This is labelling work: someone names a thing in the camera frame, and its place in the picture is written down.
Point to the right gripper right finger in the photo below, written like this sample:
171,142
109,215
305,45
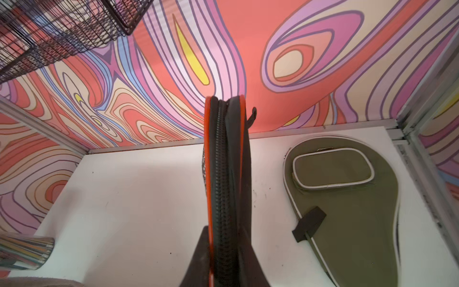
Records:
250,271

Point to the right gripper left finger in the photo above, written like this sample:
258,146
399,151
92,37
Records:
198,271

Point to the black red paddle case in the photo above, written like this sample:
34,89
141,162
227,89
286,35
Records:
225,171

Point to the green paddle case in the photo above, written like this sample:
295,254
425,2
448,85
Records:
346,198

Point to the white canvas tote bag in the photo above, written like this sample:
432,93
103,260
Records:
38,282

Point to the cup of pencils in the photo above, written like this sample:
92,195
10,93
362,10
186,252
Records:
20,252

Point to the back wire basket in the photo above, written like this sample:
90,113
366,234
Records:
35,34

